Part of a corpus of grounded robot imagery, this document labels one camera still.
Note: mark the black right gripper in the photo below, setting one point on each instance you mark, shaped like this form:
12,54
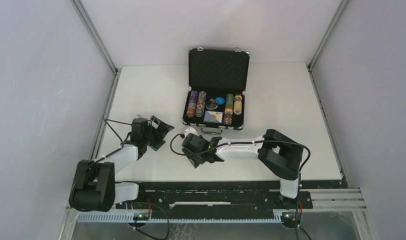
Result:
196,161

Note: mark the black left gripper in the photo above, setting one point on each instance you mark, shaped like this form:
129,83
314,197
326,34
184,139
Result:
161,133

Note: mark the playing card deck box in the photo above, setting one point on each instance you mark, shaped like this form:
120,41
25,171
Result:
215,117

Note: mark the yellow blue chip stack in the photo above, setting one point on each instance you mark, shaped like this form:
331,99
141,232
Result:
238,104

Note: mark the green yellow chip stack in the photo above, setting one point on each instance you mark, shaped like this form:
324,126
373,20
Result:
229,104

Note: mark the black poker set case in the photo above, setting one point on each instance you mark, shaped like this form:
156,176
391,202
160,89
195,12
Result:
217,72

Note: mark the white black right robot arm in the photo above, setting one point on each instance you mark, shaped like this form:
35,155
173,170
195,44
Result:
283,156

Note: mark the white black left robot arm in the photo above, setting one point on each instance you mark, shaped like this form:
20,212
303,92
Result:
94,187

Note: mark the purple orange chip stack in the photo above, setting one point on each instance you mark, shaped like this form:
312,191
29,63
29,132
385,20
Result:
192,104

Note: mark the orange blue chip stack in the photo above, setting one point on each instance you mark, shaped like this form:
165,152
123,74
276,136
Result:
227,119

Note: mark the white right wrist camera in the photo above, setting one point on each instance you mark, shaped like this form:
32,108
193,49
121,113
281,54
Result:
190,131

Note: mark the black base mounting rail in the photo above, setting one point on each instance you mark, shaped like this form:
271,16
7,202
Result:
215,200

